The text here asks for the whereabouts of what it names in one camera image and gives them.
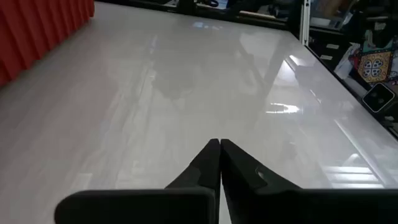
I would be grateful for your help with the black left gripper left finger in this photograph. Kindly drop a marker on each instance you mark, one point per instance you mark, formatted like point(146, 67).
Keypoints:
point(189, 205)

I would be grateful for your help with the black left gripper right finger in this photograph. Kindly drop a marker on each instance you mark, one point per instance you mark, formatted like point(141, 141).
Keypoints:
point(280, 205)

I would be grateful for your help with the red plastic laundry bin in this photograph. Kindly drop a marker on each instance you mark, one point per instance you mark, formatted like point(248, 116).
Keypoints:
point(28, 28)

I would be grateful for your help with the colourful patterned bag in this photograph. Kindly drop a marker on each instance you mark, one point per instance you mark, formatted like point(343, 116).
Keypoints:
point(374, 67)

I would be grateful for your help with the white aluminium post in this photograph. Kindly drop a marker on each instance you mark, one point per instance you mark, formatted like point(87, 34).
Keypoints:
point(304, 21)

